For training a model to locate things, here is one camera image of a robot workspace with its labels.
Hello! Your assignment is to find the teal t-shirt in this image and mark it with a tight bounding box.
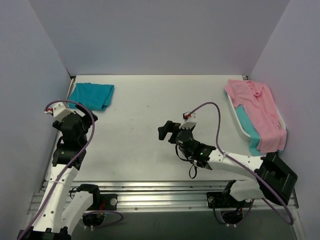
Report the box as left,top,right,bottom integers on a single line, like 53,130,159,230
68,82,115,112

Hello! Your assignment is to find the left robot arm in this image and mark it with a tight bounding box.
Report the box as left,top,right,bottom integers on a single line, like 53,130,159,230
17,100,101,240

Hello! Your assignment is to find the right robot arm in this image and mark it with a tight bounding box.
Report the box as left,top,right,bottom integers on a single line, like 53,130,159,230
157,120,298,207

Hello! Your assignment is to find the white laundry basket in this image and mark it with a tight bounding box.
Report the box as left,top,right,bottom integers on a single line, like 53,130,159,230
226,88,287,142

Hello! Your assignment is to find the light teal shirt in basket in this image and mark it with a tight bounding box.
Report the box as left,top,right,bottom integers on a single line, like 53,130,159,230
236,104,285,157

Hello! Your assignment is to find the pink polo shirt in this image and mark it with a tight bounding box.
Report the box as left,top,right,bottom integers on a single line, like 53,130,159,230
224,79,287,154

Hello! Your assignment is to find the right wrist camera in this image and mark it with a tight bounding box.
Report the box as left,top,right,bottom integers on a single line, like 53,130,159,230
179,112,197,130

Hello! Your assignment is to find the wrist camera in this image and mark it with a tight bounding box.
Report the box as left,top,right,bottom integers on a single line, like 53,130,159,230
179,112,197,130
44,101,70,119

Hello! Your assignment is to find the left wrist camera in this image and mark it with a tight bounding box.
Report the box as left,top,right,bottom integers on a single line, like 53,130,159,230
44,101,70,119

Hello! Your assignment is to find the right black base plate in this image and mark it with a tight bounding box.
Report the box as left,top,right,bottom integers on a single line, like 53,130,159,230
206,191,251,209

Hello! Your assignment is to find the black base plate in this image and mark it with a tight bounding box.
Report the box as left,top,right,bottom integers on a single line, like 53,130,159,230
98,193,118,211
206,191,251,209

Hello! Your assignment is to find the aluminium rail frame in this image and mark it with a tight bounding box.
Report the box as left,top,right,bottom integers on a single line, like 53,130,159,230
26,179,300,215

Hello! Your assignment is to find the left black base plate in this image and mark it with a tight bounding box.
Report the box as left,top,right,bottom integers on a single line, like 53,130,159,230
98,193,118,211

